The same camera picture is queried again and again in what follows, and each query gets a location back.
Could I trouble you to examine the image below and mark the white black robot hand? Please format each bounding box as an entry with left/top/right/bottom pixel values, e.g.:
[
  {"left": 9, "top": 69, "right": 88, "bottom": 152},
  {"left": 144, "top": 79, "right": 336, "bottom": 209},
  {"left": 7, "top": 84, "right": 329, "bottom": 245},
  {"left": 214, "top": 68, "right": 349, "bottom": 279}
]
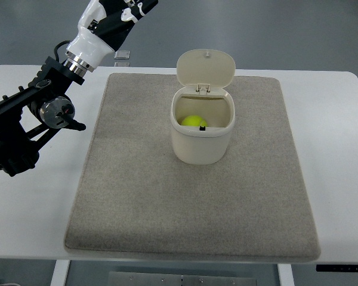
[{"left": 66, "top": 0, "right": 158, "bottom": 71}]

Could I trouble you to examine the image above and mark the yellow tennis ball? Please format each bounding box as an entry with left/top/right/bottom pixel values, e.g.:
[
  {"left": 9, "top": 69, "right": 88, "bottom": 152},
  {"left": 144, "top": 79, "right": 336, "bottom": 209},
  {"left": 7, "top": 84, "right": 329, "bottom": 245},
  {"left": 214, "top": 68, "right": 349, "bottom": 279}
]
[{"left": 180, "top": 115, "right": 208, "bottom": 128}]

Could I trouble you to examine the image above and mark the metal floor socket plate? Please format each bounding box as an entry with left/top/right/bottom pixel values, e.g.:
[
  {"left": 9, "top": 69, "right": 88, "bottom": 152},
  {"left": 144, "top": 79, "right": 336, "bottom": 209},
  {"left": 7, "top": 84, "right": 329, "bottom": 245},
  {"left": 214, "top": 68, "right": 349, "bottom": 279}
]
[{"left": 114, "top": 50, "right": 131, "bottom": 60}]

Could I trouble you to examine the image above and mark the beige lidded plastic bin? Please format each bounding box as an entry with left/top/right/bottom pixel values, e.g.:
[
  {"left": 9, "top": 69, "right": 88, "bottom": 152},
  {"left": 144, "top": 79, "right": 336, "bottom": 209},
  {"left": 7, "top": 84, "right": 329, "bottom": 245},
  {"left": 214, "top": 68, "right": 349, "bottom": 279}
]
[{"left": 170, "top": 49, "right": 236, "bottom": 165}]

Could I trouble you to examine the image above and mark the grey felt mat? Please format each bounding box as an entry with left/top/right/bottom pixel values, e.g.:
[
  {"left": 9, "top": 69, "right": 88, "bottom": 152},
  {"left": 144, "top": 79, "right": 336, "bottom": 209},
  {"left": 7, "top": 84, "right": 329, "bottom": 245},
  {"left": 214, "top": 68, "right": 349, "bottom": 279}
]
[{"left": 64, "top": 73, "right": 320, "bottom": 262}]

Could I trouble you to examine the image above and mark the white table leg left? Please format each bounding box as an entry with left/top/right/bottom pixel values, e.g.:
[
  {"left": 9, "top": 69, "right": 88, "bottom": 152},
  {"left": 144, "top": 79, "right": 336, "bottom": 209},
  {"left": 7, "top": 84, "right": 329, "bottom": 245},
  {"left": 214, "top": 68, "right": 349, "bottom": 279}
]
[{"left": 50, "top": 260, "right": 70, "bottom": 286}]

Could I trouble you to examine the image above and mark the white table leg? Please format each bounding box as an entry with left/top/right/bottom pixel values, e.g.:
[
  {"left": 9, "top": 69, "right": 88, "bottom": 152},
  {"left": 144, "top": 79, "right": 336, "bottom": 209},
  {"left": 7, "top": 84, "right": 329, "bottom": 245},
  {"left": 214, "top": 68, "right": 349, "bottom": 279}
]
[
  {"left": 277, "top": 264, "right": 295, "bottom": 286},
  {"left": 50, "top": 260, "right": 70, "bottom": 286}
]

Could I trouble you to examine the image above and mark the white table leg right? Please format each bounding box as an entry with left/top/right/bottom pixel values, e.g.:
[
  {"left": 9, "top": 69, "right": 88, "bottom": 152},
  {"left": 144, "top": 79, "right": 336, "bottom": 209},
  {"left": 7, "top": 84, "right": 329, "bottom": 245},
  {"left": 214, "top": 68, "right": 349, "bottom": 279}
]
[{"left": 277, "top": 264, "right": 295, "bottom": 286}]

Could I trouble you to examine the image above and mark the black table control panel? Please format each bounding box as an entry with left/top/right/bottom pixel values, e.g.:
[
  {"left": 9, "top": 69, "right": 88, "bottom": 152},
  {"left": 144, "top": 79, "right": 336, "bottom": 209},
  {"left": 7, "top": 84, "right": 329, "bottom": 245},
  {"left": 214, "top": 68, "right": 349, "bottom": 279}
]
[{"left": 316, "top": 264, "right": 358, "bottom": 273}]

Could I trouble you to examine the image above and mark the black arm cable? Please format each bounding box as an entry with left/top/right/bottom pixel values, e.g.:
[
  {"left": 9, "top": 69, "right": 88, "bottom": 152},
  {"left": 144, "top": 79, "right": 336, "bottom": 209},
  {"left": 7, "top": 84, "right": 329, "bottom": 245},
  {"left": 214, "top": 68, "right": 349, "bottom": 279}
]
[{"left": 53, "top": 40, "right": 72, "bottom": 63}]

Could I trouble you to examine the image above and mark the grey metal base plate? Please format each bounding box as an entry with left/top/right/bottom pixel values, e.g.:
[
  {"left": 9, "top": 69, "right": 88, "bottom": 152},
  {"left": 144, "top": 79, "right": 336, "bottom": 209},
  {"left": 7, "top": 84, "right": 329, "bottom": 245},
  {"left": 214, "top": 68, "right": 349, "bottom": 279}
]
[{"left": 107, "top": 272, "right": 257, "bottom": 286}]

